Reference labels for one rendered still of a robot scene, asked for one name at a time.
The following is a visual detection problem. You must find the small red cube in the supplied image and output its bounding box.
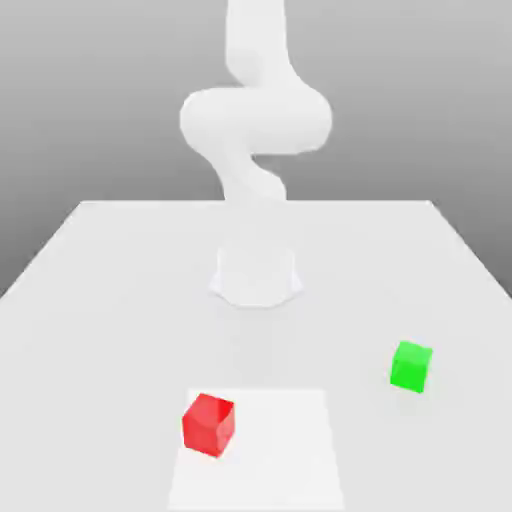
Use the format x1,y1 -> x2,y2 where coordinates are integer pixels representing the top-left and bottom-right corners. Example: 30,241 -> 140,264
181,392 -> 236,459

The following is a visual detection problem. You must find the small green cube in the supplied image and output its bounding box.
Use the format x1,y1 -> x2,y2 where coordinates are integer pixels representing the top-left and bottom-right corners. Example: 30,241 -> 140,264
389,339 -> 434,395

